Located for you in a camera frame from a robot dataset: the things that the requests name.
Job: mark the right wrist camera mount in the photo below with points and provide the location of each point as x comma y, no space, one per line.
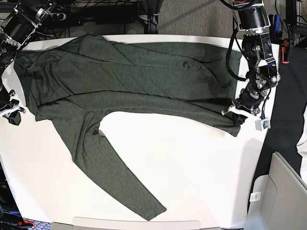
10,107

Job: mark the blue handled tool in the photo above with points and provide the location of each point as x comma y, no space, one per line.
274,25

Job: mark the white cloth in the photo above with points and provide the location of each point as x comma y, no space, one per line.
302,145

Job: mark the grey plastic bin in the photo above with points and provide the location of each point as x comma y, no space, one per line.
283,204

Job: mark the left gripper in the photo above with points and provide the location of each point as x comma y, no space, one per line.
247,102

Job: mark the white power strip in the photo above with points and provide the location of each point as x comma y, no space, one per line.
59,16

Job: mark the white paper tag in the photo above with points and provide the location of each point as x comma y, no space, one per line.
255,196

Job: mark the dark grey cloth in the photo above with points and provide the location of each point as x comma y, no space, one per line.
287,117

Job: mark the red black clamp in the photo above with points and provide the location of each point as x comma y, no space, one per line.
285,45

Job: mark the green long-sleeve T-shirt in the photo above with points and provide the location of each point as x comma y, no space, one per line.
77,84

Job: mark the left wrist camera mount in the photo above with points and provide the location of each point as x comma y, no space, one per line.
261,124

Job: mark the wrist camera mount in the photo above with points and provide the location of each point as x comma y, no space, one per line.
10,107
261,124

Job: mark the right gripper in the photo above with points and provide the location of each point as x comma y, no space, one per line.
14,118

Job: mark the black box with label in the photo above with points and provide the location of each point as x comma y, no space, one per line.
8,221

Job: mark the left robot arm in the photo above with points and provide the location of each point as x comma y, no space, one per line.
262,76

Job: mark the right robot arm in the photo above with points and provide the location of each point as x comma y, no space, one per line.
15,32

